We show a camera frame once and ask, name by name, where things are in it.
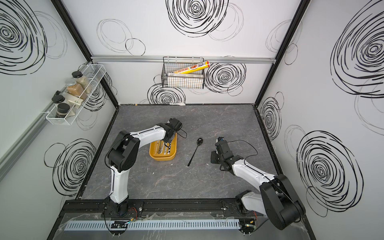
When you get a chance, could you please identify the black handle spoon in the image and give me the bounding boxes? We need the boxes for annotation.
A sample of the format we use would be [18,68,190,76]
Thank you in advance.
[187,138,204,167]

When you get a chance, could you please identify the yellow plastic storage box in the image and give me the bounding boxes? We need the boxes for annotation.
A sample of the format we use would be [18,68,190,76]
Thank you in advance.
[149,134,178,162]

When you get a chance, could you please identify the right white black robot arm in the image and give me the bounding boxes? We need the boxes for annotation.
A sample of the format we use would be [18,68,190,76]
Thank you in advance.
[211,137,306,230]

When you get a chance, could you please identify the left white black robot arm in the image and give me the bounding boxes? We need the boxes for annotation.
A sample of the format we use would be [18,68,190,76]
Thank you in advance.
[106,118,183,214]

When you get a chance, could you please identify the yellow foil wrap box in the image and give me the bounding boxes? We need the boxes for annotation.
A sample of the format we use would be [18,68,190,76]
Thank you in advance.
[173,61,211,74]

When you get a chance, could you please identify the spice jar black lid far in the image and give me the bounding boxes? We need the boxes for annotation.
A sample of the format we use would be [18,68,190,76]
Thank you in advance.
[72,71,90,93]

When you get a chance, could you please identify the brown spice jar clear lid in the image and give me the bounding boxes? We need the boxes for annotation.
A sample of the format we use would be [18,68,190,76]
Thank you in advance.
[65,79,87,100]

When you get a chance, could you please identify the front spice jar black lid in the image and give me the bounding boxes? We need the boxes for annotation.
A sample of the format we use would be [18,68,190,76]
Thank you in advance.
[56,103,71,119]

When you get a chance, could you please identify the dark spice jar black lid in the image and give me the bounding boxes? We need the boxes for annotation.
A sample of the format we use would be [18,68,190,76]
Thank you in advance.
[52,95,70,107]

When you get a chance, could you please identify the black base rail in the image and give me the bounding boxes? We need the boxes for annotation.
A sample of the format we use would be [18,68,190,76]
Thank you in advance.
[61,198,264,219]

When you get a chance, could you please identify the black wire wall basket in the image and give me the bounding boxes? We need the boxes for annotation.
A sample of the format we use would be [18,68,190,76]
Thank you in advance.
[161,57,206,89]

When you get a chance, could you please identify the clear acrylic wall shelf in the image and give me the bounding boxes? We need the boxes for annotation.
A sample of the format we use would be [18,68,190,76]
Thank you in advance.
[46,64,107,126]

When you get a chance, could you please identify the white slotted cable duct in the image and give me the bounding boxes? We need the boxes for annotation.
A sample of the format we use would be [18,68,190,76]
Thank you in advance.
[64,219,241,231]

